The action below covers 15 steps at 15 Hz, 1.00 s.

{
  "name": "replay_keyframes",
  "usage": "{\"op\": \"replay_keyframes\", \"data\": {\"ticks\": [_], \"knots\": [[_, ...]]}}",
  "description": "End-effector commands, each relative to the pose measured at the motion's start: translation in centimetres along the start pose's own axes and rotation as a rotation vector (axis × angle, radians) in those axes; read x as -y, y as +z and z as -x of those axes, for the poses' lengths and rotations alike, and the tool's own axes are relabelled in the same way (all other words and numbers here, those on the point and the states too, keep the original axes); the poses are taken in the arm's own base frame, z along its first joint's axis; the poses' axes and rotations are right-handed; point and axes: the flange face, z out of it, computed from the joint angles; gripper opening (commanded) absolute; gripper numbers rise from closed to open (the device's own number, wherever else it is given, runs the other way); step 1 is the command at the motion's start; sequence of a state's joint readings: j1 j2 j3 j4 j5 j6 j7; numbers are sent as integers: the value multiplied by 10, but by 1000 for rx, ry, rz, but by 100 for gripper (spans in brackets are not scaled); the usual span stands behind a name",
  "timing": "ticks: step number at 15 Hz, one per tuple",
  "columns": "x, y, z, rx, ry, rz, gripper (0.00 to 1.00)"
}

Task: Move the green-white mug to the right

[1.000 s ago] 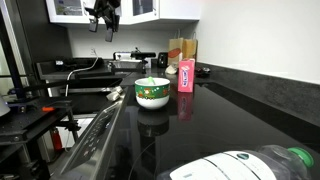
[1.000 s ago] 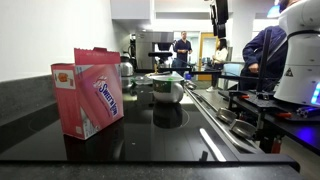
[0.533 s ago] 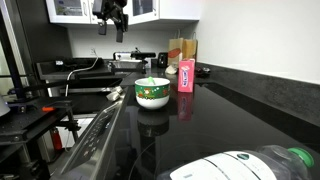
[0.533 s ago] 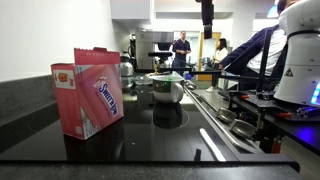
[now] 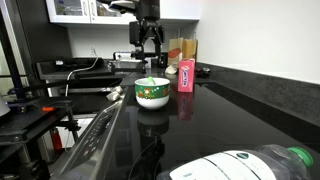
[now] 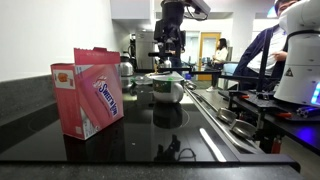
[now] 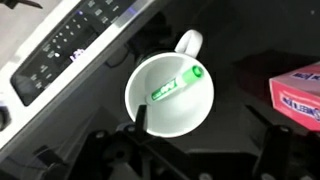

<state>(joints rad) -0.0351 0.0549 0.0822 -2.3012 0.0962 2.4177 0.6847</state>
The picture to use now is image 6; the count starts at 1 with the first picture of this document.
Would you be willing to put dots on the woman in white top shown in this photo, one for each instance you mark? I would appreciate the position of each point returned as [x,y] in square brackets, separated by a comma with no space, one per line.
[219,58]

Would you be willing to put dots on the pink Sweet'n Low box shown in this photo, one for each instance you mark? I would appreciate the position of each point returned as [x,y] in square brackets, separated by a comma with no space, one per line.
[88,96]

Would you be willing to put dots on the clear glass lid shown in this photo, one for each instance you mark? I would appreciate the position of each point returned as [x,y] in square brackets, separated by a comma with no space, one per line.
[142,80]

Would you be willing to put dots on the light blue chair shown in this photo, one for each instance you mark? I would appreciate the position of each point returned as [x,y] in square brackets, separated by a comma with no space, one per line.
[229,71]

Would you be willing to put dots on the stainless steel appliance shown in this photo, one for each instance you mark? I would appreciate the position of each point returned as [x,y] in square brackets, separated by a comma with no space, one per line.
[144,50]

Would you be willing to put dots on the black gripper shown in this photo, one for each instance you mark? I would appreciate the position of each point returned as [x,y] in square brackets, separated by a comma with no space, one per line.
[168,33]

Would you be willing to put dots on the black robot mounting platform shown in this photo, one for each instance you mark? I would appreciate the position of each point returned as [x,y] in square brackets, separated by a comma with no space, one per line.
[266,105]

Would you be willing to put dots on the silver kettle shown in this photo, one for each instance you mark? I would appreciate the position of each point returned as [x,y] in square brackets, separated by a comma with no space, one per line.
[126,66]

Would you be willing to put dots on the yellow door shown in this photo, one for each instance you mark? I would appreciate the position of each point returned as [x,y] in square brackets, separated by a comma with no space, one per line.
[209,46]

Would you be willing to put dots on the black vertical post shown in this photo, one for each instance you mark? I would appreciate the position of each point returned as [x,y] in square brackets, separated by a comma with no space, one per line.
[264,56]

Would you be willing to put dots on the silver stove knob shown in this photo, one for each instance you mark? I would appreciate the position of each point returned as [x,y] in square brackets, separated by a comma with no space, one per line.
[244,128]
[226,115]

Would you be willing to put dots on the seated person navy jacket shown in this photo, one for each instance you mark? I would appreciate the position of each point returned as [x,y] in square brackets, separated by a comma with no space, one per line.
[266,53]

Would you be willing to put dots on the black horizontal bar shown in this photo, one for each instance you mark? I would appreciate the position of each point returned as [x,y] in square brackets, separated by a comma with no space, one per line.
[200,71]

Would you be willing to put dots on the silver blue metal bar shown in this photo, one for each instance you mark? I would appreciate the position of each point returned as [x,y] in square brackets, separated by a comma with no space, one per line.
[308,111]

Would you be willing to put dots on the green-white mug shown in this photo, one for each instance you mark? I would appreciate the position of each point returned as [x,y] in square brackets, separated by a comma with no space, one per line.
[168,88]

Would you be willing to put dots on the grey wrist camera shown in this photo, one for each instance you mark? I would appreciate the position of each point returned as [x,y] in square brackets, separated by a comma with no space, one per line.
[201,6]

